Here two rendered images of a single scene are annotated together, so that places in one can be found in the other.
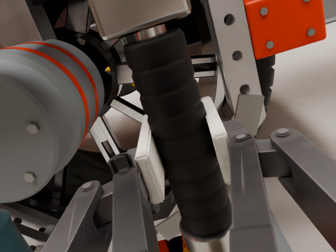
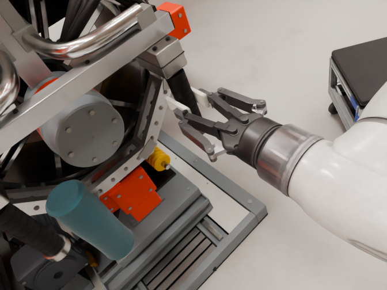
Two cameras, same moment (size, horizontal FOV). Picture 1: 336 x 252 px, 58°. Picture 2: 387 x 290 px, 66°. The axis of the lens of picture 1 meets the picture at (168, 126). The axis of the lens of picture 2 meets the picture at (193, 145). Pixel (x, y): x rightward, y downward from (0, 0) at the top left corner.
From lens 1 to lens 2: 41 cm
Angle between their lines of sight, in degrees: 35
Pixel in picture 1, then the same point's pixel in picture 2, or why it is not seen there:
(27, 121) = (111, 118)
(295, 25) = (178, 29)
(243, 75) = not seen: hidden behind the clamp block
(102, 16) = (166, 73)
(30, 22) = (44, 67)
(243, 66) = not seen: hidden behind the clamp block
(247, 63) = not seen: hidden behind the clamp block
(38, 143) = (116, 126)
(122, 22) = (171, 72)
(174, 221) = (147, 147)
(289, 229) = (176, 136)
